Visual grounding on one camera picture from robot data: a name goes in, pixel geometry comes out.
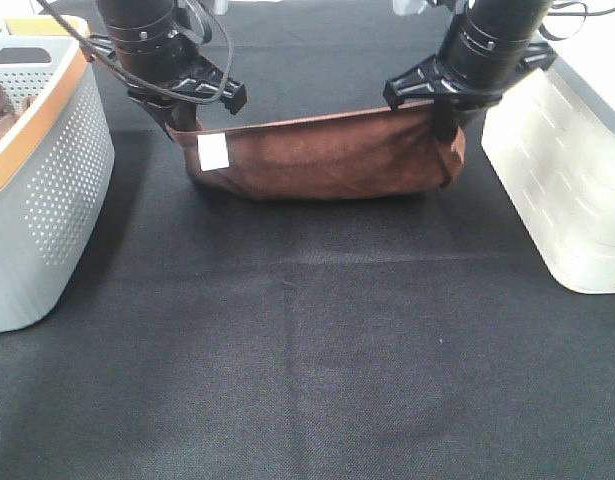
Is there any grey perforated laundry basket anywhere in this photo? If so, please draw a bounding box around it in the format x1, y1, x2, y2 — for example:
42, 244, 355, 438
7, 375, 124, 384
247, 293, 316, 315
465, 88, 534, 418
0, 15, 115, 333

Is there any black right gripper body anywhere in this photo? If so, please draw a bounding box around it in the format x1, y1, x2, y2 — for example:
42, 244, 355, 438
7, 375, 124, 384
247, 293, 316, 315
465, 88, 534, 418
436, 9, 557, 108

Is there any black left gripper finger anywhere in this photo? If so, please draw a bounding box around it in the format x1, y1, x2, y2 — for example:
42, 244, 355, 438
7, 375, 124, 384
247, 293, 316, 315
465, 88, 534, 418
136, 98, 198, 141
196, 77, 246, 115

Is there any black table cloth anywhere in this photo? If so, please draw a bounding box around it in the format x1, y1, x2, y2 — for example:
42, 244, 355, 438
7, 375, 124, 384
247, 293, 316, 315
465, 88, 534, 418
0, 0, 615, 480

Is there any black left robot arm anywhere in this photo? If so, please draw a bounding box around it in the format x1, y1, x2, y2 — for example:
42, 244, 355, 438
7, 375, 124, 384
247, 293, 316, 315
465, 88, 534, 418
89, 1, 247, 132

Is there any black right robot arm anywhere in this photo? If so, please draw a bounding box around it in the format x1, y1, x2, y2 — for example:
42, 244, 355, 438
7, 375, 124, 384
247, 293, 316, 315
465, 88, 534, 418
383, 0, 557, 131

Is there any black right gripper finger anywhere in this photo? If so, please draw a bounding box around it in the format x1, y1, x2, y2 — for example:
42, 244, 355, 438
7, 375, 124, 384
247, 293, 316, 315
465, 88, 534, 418
434, 102, 487, 140
383, 58, 443, 109

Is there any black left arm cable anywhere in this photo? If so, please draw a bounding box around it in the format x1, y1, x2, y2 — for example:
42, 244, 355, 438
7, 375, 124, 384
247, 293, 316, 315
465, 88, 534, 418
36, 0, 236, 105

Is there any brown towel with white tag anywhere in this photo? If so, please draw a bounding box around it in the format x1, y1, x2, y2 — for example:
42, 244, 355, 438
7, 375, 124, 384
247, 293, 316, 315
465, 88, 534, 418
174, 103, 466, 201

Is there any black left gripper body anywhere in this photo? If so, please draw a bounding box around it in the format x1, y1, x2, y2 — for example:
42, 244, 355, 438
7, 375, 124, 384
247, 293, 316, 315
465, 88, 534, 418
89, 24, 224, 103

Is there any white storage box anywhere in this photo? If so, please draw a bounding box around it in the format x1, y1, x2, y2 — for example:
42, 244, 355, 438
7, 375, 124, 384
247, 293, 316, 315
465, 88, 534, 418
481, 28, 615, 294

